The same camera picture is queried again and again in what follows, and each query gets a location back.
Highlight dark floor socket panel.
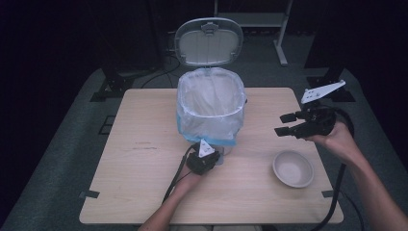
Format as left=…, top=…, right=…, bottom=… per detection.
left=97, top=115, right=117, bottom=136

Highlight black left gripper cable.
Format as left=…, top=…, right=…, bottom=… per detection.
left=161, top=144, right=197, bottom=205

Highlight grey metal stand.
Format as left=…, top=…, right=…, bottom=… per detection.
left=213, top=0, right=294, bottom=67

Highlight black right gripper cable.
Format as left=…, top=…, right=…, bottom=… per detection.
left=308, top=106, right=366, bottom=231

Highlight black stand base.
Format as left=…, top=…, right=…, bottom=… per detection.
left=89, top=65, right=138, bottom=103
left=306, top=75, right=356, bottom=103

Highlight person's left hand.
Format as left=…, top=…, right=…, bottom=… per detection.
left=174, top=166, right=203, bottom=193

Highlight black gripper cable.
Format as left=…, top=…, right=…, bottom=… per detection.
left=308, top=106, right=366, bottom=231
left=161, top=144, right=197, bottom=205

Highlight white grey pedal bin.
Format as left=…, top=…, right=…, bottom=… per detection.
left=173, top=16, right=248, bottom=167

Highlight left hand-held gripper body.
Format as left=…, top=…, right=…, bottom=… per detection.
left=186, top=139, right=222, bottom=176

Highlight beige bowl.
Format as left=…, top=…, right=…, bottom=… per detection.
left=271, top=149, right=316, bottom=190

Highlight black floor cables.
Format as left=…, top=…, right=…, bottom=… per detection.
left=140, top=30, right=182, bottom=90

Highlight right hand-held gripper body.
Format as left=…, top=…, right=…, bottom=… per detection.
left=292, top=80, right=347, bottom=140

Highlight clear blue bin bag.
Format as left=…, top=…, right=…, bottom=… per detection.
left=175, top=66, right=248, bottom=147

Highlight person's right hand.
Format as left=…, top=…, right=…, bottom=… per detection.
left=304, top=121, right=361, bottom=165

